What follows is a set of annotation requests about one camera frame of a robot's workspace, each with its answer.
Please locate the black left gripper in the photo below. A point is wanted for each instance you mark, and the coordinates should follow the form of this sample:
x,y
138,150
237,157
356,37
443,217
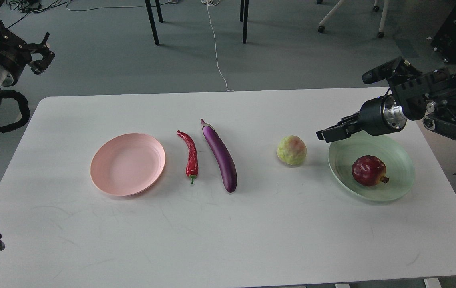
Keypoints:
x,y
13,58

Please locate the pink plate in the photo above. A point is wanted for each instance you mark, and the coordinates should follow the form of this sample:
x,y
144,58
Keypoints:
x,y
127,164

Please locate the green yellow apple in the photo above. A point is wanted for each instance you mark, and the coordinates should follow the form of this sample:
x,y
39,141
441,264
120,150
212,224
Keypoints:
x,y
291,150

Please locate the black table leg right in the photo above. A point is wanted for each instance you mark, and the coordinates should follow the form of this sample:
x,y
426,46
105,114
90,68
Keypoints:
x,y
243,17

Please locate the green plate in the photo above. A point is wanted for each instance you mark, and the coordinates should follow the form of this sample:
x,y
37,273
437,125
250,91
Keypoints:
x,y
400,168

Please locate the red chili pepper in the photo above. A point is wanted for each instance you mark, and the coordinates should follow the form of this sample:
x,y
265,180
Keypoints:
x,y
192,168

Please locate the black table leg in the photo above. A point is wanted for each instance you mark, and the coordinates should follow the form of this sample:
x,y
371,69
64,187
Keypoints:
x,y
243,17
152,21

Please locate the black table leg left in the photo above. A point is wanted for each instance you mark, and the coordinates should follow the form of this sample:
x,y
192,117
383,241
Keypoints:
x,y
152,21

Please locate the purple eggplant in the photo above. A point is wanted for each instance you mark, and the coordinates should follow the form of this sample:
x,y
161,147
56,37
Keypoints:
x,y
223,157

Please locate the white chair base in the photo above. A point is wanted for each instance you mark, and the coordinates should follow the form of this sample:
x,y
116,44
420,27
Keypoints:
x,y
339,17

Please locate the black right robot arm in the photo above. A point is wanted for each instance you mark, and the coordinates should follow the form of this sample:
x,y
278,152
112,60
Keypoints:
x,y
412,95

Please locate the red pomegranate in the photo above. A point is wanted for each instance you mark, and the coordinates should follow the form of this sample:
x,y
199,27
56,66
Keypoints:
x,y
369,171

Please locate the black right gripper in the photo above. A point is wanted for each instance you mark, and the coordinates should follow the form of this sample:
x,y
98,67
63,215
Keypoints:
x,y
379,116

